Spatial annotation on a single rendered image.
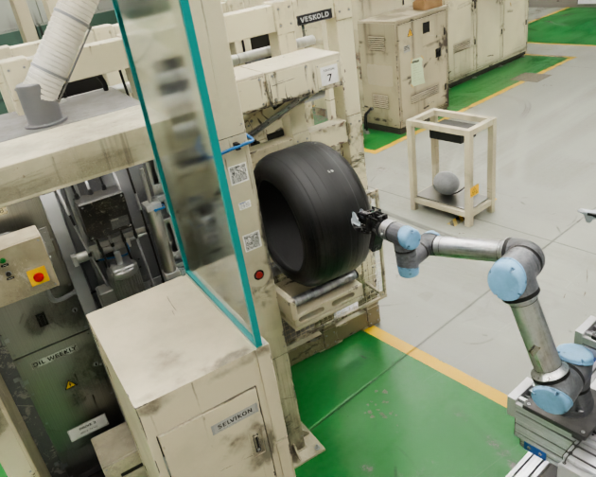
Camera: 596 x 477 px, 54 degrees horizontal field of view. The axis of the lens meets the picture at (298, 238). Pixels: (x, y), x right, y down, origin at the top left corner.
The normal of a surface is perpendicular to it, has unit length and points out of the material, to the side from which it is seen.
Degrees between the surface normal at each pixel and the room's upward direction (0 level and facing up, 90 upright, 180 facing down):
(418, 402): 0
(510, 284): 83
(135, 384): 0
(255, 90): 90
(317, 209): 62
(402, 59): 90
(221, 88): 90
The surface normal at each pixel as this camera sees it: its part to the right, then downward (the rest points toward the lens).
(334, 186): 0.30, -0.30
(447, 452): -0.14, -0.87
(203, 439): 0.51, 0.34
